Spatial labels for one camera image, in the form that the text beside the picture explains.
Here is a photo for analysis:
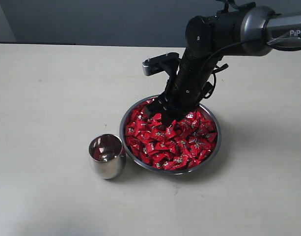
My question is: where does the steel cup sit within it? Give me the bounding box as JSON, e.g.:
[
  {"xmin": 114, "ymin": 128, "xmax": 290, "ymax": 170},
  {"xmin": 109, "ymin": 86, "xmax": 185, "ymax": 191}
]
[{"xmin": 88, "ymin": 134, "xmax": 126, "ymax": 180}]

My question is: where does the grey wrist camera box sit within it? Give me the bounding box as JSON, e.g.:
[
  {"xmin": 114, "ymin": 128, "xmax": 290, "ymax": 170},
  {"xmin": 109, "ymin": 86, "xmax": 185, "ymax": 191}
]
[{"xmin": 142, "ymin": 52, "xmax": 180, "ymax": 76}]

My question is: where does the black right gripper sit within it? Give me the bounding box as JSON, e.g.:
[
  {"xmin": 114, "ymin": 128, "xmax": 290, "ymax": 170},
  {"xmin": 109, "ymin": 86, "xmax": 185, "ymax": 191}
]
[{"xmin": 144, "ymin": 49, "xmax": 222, "ymax": 127}]

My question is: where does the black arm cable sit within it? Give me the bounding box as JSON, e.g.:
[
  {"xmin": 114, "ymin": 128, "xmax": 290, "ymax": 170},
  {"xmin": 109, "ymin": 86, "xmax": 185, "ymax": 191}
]
[{"xmin": 215, "ymin": 0, "xmax": 256, "ymax": 13}]

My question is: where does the steel bowl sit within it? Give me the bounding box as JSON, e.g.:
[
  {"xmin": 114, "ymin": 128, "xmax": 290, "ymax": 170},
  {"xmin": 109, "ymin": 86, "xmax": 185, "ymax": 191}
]
[{"xmin": 119, "ymin": 96, "xmax": 221, "ymax": 175}]

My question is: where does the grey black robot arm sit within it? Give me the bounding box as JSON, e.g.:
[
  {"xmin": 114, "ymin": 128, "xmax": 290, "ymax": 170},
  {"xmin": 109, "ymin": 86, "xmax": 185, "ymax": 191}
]
[{"xmin": 142, "ymin": 0, "xmax": 301, "ymax": 125}]

